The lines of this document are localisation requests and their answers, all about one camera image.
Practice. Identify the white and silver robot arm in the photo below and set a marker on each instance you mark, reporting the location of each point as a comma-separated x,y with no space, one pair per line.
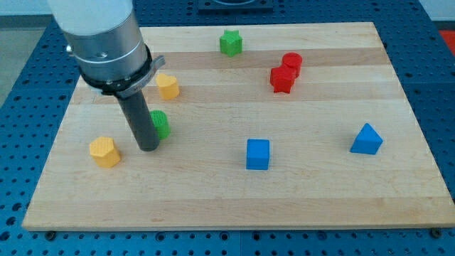
104,38

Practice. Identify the yellow heart block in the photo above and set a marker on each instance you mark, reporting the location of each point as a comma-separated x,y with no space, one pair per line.
168,86

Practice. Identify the blue cube block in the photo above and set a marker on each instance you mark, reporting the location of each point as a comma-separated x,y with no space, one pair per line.
258,154

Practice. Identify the green cylinder block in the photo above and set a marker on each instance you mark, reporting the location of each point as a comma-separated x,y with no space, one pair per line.
161,124

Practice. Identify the light wooden board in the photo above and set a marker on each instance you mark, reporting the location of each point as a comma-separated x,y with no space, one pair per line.
197,178

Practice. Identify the green star block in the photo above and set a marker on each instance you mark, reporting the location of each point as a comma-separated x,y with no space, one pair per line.
230,43

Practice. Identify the red cylinder block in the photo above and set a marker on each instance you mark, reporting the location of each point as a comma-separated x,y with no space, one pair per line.
294,61

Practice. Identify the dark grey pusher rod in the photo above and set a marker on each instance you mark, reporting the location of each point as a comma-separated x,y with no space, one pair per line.
137,114

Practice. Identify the yellow hexagon block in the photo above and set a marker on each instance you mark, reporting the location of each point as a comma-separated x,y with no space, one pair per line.
105,152

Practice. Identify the blue triangle block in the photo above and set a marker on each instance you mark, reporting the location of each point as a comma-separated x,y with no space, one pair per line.
368,141

